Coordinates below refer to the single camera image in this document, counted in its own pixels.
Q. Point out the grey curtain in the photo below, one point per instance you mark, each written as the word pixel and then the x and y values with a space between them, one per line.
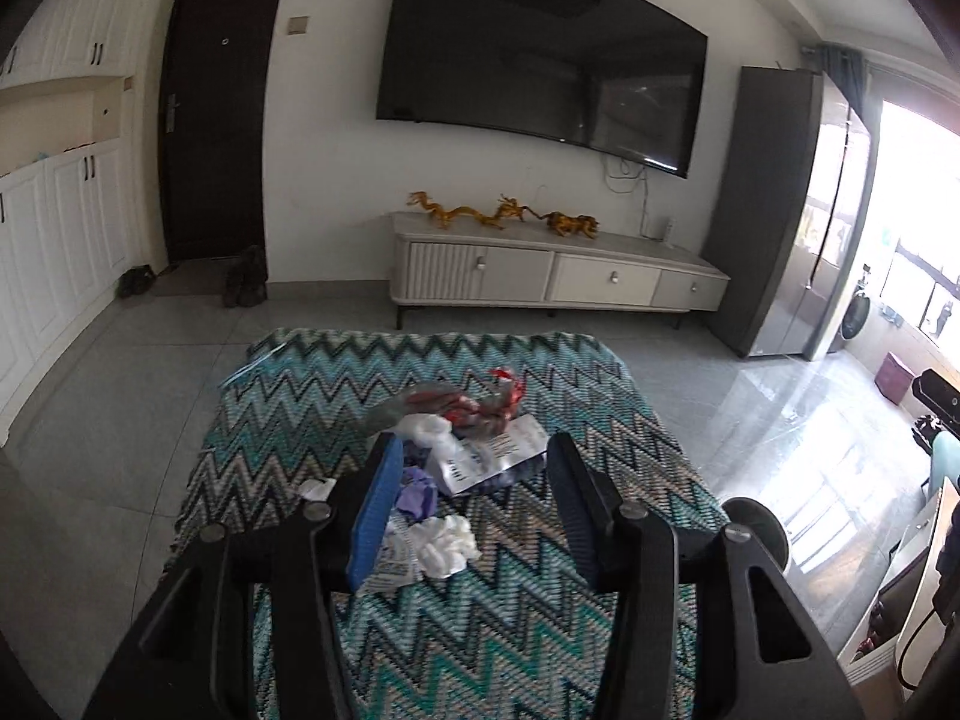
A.
pixel 844 75

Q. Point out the red plastic wrapper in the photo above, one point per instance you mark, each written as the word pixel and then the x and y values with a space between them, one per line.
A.
pixel 510 386

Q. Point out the pair of brown boots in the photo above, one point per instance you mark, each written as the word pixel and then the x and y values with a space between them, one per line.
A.
pixel 246 281

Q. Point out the white television cabinet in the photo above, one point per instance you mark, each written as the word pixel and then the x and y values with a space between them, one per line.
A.
pixel 517 270

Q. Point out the golden dragon figurine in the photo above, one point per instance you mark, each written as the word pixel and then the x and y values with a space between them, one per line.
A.
pixel 457 214

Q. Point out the pair of dark shoes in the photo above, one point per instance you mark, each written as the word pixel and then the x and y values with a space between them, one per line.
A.
pixel 136 281

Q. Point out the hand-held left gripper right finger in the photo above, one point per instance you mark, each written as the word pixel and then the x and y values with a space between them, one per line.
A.
pixel 571 517

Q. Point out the white printed wrapper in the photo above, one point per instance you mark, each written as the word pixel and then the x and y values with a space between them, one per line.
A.
pixel 397 559

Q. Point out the dark brown door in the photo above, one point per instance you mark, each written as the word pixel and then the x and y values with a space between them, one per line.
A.
pixel 217 127

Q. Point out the purple stool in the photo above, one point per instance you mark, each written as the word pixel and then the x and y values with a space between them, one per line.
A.
pixel 894 379

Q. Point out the zigzag patterned blanket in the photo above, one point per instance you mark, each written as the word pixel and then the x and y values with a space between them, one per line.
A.
pixel 465 652

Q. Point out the washing machine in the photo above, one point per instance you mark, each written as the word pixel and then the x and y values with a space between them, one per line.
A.
pixel 855 322

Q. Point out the white crumpled tissue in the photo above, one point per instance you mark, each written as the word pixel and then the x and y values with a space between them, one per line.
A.
pixel 446 544
pixel 427 429

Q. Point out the grey refrigerator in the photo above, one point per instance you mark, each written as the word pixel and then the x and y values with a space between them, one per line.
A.
pixel 765 202

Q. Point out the black wall television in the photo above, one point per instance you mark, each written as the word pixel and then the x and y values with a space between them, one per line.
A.
pixel 540 52

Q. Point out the white upper wall cabinet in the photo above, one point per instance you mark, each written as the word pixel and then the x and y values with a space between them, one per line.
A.
pixel 82 15

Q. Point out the black box device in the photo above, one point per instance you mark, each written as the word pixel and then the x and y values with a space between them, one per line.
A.
pixel 937 390

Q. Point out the wall light switch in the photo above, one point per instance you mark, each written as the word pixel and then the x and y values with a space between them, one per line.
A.
pixel 298 25

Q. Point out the white lower cabinet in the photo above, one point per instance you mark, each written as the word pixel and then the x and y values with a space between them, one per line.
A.
pixel 60 240

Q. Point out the golden lion figurine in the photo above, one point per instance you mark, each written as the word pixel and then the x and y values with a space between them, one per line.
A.
pixel 570 225

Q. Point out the clear plastic bag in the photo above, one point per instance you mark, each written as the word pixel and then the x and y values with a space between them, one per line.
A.
pixel 390 409

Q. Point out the purple plastic wrapper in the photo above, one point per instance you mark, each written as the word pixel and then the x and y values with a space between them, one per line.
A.
pixel 416 499

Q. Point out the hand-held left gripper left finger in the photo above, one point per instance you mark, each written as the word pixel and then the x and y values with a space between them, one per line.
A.
pixel 379 510

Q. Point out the small white tissue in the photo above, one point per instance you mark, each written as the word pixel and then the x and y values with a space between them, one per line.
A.
pixel 319 489

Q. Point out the white printed pouch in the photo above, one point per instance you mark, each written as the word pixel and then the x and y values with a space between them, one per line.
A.
pixel 487 457

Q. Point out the black round disc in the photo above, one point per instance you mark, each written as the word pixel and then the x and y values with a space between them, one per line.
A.
pixel 757 532

